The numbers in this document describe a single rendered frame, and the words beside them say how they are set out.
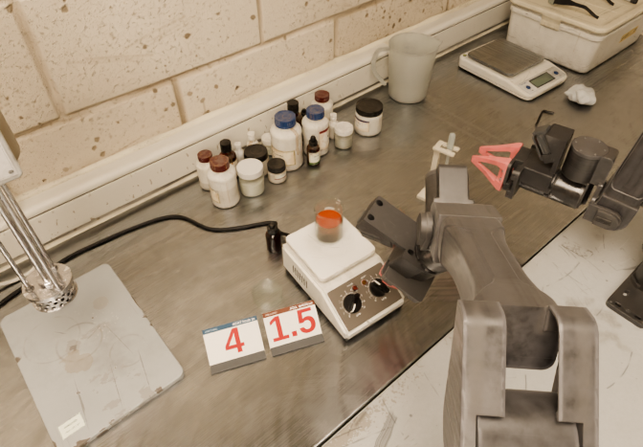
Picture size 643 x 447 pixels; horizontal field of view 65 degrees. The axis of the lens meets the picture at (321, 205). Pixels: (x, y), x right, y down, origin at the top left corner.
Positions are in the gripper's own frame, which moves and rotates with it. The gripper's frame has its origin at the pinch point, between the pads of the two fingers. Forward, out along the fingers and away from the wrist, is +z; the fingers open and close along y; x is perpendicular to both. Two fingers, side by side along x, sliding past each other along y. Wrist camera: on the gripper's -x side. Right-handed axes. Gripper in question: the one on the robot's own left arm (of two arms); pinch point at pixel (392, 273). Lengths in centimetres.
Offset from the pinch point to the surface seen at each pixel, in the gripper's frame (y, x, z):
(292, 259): 3.9, -13.9, 12.2
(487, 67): -82, 2, 32
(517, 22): -106, 3, 33
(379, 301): 2.7, 2.2, 7.3
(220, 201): -2.6, -32.6, 28.5
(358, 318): 7.2, 0.4, 7.1
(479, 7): -105, -9, 36
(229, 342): 21.5, -14.9, 12.5
